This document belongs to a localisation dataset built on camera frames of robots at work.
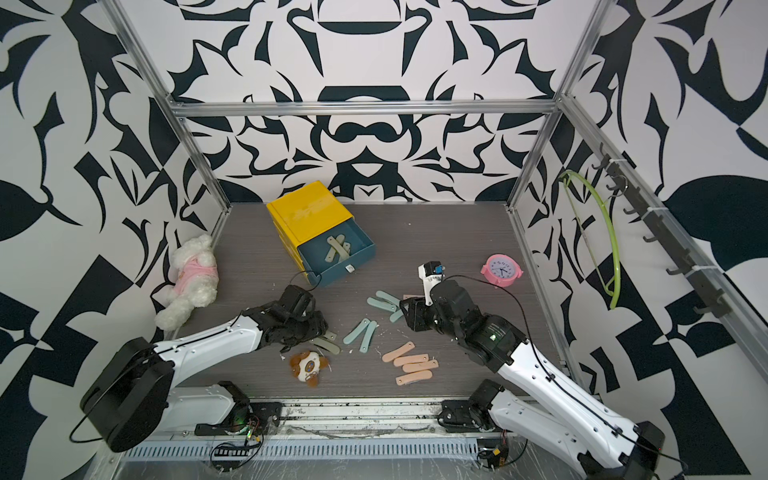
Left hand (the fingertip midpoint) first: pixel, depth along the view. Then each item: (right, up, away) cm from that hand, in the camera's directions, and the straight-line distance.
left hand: (321, 322), depth 88 cm
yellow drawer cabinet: (-3, +31, -7) cm, 32 cm away
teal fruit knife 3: (+17, +4, +6) cm, 19 cm away
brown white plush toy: (-2, -9, -9) cm, 12 cm away
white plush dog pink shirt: (-34, +12, -4) cm, 36 cm away
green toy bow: (+70, +11, -21) cm, 74 cm away
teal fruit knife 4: (+22, +1, +3) cm, 22 cm away
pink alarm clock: (+57, +14, +11) cm, 60 cm away
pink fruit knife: (+26, -9, -5) cm, 28 cm away
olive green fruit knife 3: (+2, -5, -3) cm, 6 cm away
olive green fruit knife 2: (+3, -3, -2) cm, 5 cm away
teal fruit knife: (+10, -2, -1) cm, 11 cm away
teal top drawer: (-2, +20, -1) cm, 21 cm away
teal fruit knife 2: (+14, -4, -1) cm, 14 cm away
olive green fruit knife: (+5, +22, -1) cm, 23 cm away
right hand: (+23, +10, -15) cm, 30 cm away
